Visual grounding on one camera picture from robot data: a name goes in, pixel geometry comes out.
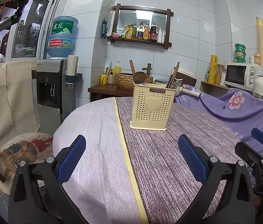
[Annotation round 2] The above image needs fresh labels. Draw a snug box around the woven basket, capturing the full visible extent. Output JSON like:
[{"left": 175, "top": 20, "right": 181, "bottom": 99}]
[{"left": 115, "top": 73, "right": 135, "bottom": 89}]

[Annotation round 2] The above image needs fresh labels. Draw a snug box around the stack of green cans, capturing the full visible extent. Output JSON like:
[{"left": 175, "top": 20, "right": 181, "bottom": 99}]
[{"left": 234, "top": 43, "right": 246, "bottom": 63}]

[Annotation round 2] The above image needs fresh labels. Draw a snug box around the patterned seat cushion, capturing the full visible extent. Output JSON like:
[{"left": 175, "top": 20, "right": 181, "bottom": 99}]
[{"left": 0, "top": 133, "right": 54, "bottom": 185}]

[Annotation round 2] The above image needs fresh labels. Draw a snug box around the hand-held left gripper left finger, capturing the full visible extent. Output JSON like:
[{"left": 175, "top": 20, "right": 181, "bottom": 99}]
[{"left": 8, "top": 135, "right": 92, "bottom": 224}]

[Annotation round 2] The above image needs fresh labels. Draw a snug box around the green hanging packet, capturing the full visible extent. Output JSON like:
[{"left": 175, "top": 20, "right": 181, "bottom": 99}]
[{"left": 101, "top": 20, "right": 108, "bottom": 39}]

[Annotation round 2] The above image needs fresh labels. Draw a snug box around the bronze faucet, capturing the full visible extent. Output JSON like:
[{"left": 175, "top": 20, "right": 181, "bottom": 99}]
[{"left": 142, "top": 63, "right": 153, "bottom": 76}]

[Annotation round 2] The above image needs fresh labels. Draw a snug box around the dark soy sauce bottle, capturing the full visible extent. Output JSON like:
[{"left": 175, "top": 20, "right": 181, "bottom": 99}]
[{"left": 150, "top": 23, "right": 158, "bottom": 42}]

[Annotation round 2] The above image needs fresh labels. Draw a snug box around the glass window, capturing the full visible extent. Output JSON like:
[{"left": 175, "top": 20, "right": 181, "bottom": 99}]
[{"left": 5, "top": 0, "right": 59, "bottom": 60}]

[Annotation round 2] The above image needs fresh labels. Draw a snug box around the dark wooden side table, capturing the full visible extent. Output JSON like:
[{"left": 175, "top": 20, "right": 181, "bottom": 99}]
[{"left": 88, "top": 84, "right": 134, "bottom": 102}]

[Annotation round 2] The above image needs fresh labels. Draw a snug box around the paper cup dispenser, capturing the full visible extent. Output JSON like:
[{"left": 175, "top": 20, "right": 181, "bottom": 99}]
[{"left": 65, "top": 55, "right": 83, "bottom": 85}]

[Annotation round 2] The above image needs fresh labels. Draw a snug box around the blue label sauce bottle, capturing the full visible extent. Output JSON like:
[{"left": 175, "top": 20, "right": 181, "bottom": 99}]
[{"left": 137, "top": 23, "right": 144, "bottom": 40}]

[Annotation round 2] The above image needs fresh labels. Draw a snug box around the white thermos jug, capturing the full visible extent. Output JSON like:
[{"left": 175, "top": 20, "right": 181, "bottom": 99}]
[{"left": 254, "top": 69, "right": 263, "bottom": 98}]

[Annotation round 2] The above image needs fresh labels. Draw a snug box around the blue water bottle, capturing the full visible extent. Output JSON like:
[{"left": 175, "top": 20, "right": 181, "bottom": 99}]
[{"left": 47, "top": 16, "right": 79, "bottom": 59}]

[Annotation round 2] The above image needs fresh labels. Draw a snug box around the tall yellow roll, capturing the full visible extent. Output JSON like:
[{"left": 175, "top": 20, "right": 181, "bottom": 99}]
[{"left": 256, "top": 16, "right": 263, "bottom": 68}]

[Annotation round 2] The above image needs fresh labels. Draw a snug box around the purple floral cloth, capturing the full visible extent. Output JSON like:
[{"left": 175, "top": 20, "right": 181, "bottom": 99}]
[{"left": 175, "top": 86, "right": 263, "bottom": 185}]

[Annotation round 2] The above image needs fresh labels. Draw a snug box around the white microwave oven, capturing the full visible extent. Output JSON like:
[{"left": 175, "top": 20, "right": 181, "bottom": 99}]
[{"left": 224, "top": 63, "right": 263, "bottom": 92}]

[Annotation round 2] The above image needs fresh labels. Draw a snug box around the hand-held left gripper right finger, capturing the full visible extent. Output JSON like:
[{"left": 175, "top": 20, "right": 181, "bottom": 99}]
[{"left": 169, "top": 134, "right": 255, "bottom": 224}]

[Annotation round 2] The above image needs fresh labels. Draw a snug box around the wooden framed wall shelf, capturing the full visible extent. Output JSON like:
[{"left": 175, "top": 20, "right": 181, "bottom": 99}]
[{"left": 108, "top": 4, "right": 174, "bottom": 49}]

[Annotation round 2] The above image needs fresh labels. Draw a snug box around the purple striped tablecloth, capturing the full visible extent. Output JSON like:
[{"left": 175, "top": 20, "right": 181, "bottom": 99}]
[{"left": 114, "top": 97, "right": 246, "bottom": 224}]

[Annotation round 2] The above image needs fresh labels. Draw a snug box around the grey water dispenser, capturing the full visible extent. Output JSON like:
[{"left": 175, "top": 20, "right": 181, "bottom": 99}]
[{"left": 36, "top": 59, "right": 68, "bottom": 122}]

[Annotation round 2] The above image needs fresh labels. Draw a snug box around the beige cloth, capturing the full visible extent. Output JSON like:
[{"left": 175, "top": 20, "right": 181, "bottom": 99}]
[{"left": 0, "top": 61, "right": 40, "bottom": 143}]

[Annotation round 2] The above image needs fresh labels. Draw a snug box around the cream heart-pattern utensil holder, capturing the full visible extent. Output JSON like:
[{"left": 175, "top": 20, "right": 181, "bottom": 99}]
[{"left": 130, "top": 83, "right": 177, "bottom": 130}]

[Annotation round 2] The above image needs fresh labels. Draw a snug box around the yellow seasoning packet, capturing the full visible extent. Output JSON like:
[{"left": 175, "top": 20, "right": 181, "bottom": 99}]
[{"left": 120, "top": 26, "right": 133, "bottom": 39}]

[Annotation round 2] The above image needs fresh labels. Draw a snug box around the yellow detergent bottle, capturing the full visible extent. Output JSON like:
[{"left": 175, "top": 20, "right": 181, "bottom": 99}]
[{"left": 113, "top": 61, "right": 122, "bottom": 81}]

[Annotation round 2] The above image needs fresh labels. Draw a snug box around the brown box with hat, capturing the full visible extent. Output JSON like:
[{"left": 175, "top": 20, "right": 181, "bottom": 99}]
[{"left": 175, "top": 68, "right": 197, "bottom": 87}]

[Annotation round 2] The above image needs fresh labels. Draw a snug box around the wooden crate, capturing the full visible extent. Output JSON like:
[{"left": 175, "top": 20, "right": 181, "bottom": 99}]
[{"left": 200, "top": 80, "right": 230, "bottom": 95}]

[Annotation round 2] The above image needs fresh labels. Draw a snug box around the pale lilac tablecloth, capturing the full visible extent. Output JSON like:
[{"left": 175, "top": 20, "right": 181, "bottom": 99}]
[{"left": 53, "top": 97, "right": 143, "bottom": 224}]

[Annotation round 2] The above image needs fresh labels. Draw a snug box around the white lint roller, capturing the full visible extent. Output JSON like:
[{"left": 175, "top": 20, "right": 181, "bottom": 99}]
[{"left": 181, "top": 87, "right": 203, "bottom": 98}]

